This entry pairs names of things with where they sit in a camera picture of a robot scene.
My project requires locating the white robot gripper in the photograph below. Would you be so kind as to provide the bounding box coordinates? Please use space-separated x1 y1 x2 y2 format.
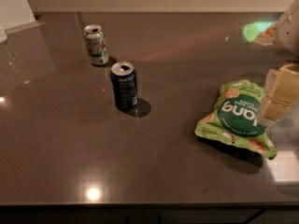
261 0 299 121

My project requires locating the green rice chip bag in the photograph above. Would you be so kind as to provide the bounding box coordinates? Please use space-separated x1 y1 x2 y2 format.
194 79 278 160

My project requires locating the blue pepsi can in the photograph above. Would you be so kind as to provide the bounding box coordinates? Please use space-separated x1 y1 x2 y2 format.
110 62 137 111

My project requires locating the white green soda can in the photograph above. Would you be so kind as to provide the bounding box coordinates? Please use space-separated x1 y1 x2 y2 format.
83 24 109 66

